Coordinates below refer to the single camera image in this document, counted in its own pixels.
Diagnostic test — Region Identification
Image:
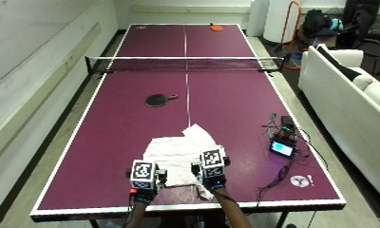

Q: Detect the electronics board with green parts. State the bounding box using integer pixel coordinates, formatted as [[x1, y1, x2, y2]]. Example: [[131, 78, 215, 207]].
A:
[[274, 124, 299, 144]]

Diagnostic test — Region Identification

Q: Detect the black backpack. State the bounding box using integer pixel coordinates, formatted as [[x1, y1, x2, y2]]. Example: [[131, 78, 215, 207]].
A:
[[302, 9, 334, 36]]

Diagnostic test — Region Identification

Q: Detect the white marker cube left glove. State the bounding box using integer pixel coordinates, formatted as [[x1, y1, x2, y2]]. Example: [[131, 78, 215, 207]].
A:
[[129, 160, 158, 190]]

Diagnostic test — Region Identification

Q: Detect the whiteboard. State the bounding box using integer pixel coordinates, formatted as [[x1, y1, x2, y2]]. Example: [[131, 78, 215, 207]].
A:
[[0, 0, 103, 90]]

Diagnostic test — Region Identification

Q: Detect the person's right hand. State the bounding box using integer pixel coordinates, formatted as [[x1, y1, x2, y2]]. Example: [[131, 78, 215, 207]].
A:
[[190, 156, 231, 193]]

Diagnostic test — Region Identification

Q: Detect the teal bag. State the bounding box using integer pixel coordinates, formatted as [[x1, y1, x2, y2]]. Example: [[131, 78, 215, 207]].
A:
[[327, 18, 343, 32]]

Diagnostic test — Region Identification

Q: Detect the orange metal frame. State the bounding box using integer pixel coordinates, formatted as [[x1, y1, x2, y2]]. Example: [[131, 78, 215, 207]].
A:
[[278, 0, 303, 70]]

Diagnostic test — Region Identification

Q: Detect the white towel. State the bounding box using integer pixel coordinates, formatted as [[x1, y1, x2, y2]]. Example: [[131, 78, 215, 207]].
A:
[[141, 123, 218, 201]]

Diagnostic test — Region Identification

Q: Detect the white round column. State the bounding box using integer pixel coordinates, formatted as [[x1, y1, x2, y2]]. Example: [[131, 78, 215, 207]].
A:
[[262, 0, 301, 44]]

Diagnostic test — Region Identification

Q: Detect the white sofa cushion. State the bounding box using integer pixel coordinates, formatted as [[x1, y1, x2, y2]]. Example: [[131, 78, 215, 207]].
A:
[[350, 74, 375, 92]]

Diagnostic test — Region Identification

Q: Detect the black table tennis paddle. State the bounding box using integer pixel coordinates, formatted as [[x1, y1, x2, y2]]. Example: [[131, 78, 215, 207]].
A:
[[143, 93, 179, 108]]

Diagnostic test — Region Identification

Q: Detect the white sofa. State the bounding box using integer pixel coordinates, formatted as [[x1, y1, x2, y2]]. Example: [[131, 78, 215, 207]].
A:
[[297, 43, 380, 208]]

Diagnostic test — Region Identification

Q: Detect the black table tennis net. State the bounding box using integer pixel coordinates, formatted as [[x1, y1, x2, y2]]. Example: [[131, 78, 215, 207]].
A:
[[84, 55, 291, 76]]

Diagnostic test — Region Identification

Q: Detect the small screen device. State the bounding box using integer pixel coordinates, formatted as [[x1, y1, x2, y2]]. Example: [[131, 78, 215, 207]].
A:
[[267, 139, 297, 159]]

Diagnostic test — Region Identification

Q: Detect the black cable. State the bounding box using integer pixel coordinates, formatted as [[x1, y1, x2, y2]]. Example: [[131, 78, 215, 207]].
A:
[[254, 126, 330, 210]]

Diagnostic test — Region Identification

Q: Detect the black chair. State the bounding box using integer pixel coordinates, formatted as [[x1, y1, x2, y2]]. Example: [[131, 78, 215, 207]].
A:
[[340, 0, 380, 76]]

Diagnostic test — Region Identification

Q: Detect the black sofa cushion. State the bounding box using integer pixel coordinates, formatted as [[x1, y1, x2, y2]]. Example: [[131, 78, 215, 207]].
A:
[[315, 46, 363, 82]]

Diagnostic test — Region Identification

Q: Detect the white marker cube glove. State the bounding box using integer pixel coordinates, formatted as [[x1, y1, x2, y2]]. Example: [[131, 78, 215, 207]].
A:
[[129, 160, 158, 190], [198, 147, 227, 179]]

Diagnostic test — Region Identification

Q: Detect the person's left hand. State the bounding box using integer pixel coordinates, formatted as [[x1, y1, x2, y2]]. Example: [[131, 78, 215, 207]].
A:
[[125, 168, 167, 204]]

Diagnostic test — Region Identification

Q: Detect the green cable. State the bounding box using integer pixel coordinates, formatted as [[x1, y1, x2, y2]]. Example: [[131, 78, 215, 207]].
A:
[[261, 112, 281, 141]]

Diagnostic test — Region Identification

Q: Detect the white marker cube right glove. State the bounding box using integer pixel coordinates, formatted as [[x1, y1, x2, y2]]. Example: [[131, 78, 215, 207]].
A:
[[198, 147, 227, 179]]

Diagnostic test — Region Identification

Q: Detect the black box device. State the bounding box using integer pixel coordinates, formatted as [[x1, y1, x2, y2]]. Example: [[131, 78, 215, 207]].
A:
[[279, 115, 295, 128]]

